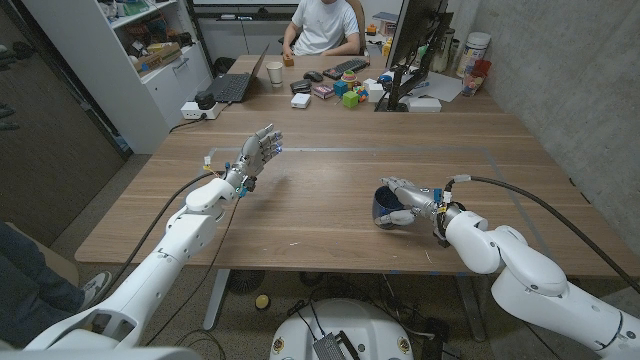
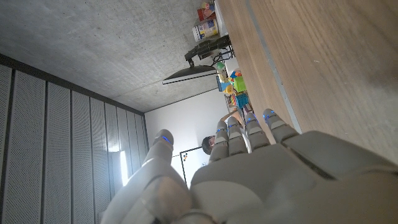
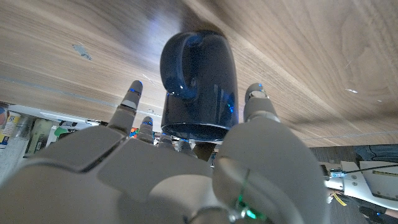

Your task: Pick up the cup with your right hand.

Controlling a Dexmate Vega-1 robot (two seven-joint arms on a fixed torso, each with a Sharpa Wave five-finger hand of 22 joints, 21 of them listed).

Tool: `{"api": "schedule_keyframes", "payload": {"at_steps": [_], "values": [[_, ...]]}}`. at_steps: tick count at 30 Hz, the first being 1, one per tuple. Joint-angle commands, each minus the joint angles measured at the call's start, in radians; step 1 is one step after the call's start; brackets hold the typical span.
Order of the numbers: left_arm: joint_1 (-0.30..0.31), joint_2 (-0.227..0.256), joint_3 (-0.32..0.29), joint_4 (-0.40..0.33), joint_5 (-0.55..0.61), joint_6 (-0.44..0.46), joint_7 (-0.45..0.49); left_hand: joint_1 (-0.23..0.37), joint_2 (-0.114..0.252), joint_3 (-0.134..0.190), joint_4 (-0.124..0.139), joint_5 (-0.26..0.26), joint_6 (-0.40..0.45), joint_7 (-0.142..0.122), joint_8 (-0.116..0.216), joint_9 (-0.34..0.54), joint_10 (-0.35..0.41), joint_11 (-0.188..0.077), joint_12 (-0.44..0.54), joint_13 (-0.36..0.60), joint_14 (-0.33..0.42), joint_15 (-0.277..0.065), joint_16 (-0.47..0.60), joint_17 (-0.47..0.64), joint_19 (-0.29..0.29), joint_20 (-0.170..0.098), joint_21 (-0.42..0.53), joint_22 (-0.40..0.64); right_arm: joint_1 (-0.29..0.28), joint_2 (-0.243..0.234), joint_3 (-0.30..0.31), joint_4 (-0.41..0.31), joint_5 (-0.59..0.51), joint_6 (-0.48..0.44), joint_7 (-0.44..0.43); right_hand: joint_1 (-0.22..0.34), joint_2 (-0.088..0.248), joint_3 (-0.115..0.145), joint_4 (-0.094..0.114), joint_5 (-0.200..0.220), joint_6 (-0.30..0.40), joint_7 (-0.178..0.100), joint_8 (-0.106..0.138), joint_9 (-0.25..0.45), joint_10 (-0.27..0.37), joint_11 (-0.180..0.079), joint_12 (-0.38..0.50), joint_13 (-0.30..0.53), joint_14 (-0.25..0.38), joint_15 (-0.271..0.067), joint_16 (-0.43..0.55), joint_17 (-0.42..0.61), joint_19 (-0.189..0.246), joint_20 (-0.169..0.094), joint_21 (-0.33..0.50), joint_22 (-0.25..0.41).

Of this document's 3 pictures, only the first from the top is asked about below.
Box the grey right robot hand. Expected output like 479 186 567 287
373 175 460 227

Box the white shelf cabinet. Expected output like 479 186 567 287
22 0 214 155

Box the arm thick black cable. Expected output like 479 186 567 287
444 173 640 295
94 171 226 301

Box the left arm thick black cable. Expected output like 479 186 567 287
94 171 226 301

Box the brown office chair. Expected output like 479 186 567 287
349 0 368 56

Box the flat white box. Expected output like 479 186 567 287
407 96 443 113

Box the jar with red lid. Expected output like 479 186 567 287
461 58 493 98

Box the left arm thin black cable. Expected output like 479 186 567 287
143 195 242 347

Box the black open laptop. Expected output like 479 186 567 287
204 43 271 104

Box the right arm thick black cable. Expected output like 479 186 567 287
444 173 640 295

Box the person in blue jeans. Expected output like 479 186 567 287
0 222 114 349

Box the grey finned electronics module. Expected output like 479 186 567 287
312 330 361 360

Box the white robot torso base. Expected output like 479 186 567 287
269 298 415 360

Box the white canister with lid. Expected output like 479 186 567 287
455 31 492 79

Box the dark blue ceramic mug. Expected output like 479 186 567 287
371 185 419 231

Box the round black fan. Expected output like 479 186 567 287
227 269 266 295

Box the black computer monitor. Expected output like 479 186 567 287
387 0 455 69
374 12 454 113

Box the white paper cup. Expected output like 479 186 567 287
265 61 284 89

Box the tall drinks bottle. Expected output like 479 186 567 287
432 28 456 74

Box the black power adapter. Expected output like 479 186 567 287
194 90 216 111

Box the cardboard box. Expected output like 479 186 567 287
132 41 183 74

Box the black keyboard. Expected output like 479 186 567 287
322 57 371 81

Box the seated person in white t-shirt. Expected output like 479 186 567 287
281 0 361 60

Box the white paper sheet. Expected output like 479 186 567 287
399 69 464 104

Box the white power strip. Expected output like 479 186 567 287
180 101 222 121

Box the black power strip cable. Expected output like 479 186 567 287
168 113 209 134

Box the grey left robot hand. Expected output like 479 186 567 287
223 123 284 194

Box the beige chair seat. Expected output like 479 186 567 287
0 222 80 289

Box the black backpack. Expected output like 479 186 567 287
212 56 237 77

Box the white table leg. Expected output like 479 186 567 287
455 275 487 343
203 268 231 331

